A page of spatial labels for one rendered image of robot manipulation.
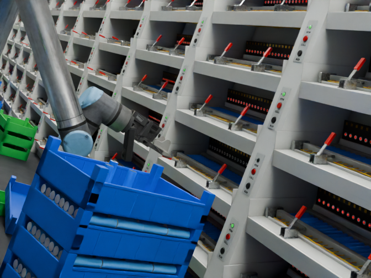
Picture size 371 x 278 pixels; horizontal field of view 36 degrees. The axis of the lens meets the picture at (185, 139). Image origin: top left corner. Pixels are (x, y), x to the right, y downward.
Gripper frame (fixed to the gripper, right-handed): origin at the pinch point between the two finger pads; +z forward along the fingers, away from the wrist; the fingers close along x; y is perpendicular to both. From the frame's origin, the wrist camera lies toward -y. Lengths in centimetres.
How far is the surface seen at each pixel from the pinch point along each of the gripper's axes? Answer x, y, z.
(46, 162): -73, -14, -56
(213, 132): -17.7, 15.1, 1.5
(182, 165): -1.0, 0.3, 7.1
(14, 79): 436, -17, 12
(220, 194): -33.6, -0.9, 6.6
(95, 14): 190, 53, -7
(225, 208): -41.4, -3.7, 5.7
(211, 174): -16.1, 3.1, 10.4
